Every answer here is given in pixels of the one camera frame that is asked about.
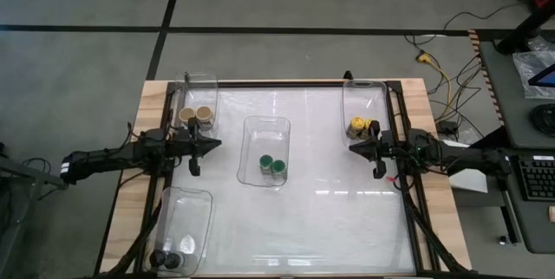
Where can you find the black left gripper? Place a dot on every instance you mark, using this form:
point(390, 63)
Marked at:
point(186, 144)

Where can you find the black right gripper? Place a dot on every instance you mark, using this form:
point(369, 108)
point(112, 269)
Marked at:
point(390, 147)

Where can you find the yellow lid spice jar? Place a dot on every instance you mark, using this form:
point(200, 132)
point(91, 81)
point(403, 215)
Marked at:
point(367, 124)
point(357, 125)

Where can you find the tan lid spice jar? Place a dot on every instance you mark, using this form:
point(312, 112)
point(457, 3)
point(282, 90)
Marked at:
point(204, 113)
point(187, 114)

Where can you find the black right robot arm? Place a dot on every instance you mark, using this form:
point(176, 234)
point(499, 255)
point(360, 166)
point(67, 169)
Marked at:
point(468, 160)

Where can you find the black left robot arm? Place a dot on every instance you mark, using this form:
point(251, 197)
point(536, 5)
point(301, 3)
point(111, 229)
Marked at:
point(108, 160)

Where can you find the small red tag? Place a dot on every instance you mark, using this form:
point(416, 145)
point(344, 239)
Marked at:
point(391, 179)

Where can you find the clear plastic bin with sticker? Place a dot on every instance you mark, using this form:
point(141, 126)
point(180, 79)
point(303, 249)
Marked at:
point(186, 222)

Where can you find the black power brick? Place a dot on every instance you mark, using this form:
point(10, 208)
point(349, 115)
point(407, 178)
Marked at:
point(446, 127)

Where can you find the light wooden table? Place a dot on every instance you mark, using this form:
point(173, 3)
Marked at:
point(130, 209)

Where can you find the white paper sheet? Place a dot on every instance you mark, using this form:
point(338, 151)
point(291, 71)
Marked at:
point(470, 181)

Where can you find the black floor beam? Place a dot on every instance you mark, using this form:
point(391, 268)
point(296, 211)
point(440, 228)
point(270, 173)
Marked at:
point(494, 137)

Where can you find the grey desk with striped edge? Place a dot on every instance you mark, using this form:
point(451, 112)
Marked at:
point(511, 110)

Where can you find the small black knob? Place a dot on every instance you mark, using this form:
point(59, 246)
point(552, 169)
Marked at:
point(503, 240)

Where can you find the grey metal stand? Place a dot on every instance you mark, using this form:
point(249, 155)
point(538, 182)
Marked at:
point(34, 174)

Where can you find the black keyboard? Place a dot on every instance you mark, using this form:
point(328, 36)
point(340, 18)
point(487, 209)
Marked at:
point(537, 177)

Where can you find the clear plastic bag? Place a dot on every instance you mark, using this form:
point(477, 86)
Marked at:
point(526, 66)

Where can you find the dark grey desk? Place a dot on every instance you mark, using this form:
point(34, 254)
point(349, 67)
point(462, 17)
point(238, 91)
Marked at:
point(533, 227)

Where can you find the black desk leg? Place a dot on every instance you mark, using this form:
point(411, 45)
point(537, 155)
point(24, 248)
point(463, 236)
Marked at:
point(518, 34)

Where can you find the blue screen tablet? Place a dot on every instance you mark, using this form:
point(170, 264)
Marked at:
point(546, 77)

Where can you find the brown item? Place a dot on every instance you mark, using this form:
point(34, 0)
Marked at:
point(551, 214)

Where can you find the black metal rig frame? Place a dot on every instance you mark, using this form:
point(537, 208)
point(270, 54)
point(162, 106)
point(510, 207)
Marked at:
point(282, 84)

